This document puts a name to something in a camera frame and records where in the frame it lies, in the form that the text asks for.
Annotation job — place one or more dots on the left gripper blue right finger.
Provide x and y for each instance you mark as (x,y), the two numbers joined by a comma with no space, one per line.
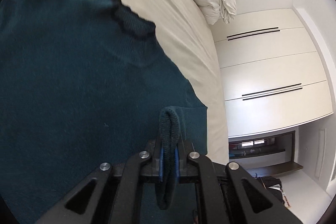
(228,193)

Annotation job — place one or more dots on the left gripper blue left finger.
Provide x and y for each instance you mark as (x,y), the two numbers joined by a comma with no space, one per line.
(110,193)

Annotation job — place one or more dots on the dark green knit sweater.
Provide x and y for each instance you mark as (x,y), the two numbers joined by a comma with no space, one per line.
(82,82)

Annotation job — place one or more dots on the black bag on floor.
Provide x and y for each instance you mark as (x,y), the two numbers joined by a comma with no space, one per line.
(273,185)

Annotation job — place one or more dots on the dark open shelf niche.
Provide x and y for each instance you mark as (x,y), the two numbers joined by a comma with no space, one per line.
(270,155)

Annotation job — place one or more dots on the white wardrobe with black handles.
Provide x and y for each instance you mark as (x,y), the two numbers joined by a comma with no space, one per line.
(272,74)

